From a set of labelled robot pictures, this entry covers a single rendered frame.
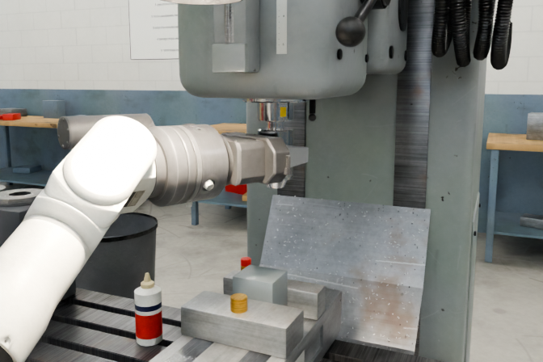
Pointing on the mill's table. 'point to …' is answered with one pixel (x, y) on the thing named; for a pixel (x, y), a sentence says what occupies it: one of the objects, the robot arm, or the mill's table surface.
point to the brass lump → (238, 303)
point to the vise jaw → (243, 324)
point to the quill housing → (284, 34)
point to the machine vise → (333, 304)
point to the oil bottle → (148, 313)
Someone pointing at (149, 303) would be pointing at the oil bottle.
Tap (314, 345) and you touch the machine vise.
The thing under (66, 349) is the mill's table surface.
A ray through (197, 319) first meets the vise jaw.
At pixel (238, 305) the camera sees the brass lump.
